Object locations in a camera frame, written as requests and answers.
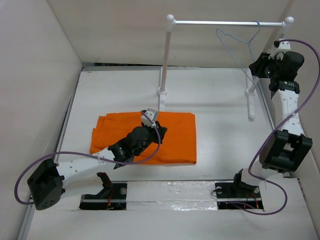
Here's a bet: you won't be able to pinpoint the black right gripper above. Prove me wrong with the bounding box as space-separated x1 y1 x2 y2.
248 52 282 80

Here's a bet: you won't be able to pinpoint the orange trousers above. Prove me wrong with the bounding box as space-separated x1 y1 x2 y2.
89 111 197 165

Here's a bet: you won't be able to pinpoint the blue wire hanger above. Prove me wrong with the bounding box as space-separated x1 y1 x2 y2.
215 20 261 83

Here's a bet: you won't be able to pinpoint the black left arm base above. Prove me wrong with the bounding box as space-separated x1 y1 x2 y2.
79 172 128 211

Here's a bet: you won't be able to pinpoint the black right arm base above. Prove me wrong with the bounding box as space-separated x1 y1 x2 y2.
211 169 264 210

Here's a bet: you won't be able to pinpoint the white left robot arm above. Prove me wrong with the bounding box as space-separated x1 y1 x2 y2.
27 121 168 211

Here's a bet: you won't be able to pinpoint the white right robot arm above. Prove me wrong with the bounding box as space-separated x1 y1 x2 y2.
249 51 313 173

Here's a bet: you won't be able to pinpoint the white clothes rack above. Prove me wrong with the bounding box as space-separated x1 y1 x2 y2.
156 14 295 122

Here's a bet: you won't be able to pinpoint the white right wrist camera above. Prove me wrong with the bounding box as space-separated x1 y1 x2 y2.
268 39 291 60

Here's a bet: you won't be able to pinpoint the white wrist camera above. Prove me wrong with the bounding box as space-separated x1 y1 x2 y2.
268 39 291 60
140 108 159 127

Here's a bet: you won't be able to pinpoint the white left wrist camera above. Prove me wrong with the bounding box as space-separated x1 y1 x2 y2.
140 108 159 127

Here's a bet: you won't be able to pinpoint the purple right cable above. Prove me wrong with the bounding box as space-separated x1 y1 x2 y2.
232 38 320 216

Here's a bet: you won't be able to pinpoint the purple cable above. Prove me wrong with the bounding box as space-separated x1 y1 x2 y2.
14 116 162 205
232 38 320 216

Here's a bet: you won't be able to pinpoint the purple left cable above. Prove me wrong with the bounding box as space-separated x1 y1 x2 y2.
14 116 162 205

